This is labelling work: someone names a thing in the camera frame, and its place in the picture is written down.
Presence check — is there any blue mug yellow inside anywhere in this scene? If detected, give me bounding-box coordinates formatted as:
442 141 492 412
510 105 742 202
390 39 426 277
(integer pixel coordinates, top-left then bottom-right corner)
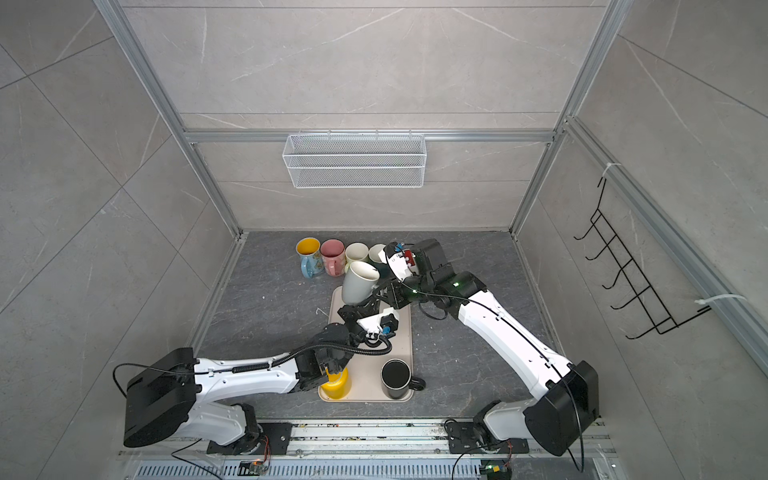
296 237 324 278

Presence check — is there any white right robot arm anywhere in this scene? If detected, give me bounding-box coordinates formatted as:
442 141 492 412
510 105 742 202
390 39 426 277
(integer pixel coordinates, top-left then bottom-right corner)
375 239 599 456

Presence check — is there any dark green mug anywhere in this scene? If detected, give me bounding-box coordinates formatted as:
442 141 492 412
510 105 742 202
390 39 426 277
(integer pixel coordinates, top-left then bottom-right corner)
368 244 385 264

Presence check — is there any black mug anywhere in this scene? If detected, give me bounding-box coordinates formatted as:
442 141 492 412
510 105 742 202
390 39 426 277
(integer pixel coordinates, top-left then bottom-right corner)
381 358 426 400

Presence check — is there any beige plastic tray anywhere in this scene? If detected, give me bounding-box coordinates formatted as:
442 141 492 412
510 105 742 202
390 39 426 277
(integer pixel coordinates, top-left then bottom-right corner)
317 306 415 403

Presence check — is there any black wire hook rack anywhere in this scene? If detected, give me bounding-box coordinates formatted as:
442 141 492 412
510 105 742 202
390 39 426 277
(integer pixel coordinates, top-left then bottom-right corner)
573 178 712 340

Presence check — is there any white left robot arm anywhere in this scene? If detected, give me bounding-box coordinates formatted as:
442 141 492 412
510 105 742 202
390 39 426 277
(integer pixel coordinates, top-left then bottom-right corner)
121 302 400 452

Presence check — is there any light green mug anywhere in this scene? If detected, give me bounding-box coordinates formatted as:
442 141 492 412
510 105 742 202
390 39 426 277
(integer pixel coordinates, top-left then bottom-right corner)
345 242 369 267

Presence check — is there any pink ghost print mug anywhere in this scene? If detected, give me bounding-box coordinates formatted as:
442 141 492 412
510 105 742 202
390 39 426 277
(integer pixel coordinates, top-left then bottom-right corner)
320 239 346 277

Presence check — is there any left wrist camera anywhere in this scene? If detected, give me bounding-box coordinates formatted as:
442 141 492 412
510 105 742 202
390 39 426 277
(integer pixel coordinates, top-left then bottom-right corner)
357 307 400 339

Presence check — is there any grey mug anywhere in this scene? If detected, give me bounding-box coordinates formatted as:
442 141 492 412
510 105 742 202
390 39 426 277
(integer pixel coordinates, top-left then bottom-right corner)
341 261 380 305

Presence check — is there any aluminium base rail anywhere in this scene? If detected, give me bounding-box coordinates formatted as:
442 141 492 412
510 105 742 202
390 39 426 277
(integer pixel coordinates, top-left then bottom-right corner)
111 418 627 479

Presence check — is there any white wire mesh basket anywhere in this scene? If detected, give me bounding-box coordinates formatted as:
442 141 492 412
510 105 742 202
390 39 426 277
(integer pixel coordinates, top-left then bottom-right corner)
282 133 428 189

